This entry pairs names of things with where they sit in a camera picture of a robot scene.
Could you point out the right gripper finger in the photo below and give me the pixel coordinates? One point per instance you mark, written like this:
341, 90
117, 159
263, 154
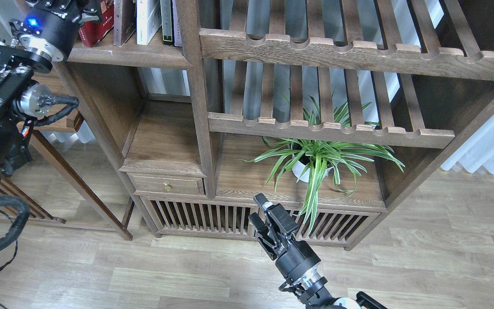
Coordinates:
257, 222
263, 203

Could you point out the white plant pot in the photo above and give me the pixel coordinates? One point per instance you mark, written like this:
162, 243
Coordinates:
301, 169

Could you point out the white upright book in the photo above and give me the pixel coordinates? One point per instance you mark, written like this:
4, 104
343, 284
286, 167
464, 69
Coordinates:
148, 20

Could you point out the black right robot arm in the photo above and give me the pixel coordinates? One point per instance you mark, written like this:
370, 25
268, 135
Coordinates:
324, 300

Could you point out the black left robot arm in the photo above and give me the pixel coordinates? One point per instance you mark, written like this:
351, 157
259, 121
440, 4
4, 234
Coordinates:
24, 104

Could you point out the green spider plant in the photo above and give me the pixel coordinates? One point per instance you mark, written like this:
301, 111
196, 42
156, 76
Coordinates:
337, 154

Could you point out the dark green upright book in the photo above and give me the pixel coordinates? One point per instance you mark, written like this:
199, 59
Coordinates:
167, 23

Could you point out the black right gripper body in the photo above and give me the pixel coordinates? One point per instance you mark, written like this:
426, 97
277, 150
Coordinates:
295, 260

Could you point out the dark wooden bookshelf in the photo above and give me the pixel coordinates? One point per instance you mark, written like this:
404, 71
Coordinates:
179, 123

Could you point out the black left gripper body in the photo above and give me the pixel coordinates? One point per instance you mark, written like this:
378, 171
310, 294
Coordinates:
50, 29

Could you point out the wooden side table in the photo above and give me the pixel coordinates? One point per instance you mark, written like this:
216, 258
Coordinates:
71, 123

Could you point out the dark brown book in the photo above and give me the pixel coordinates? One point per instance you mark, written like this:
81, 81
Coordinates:
124, 21

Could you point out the red book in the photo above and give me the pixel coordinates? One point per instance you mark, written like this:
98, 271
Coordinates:
93, 32

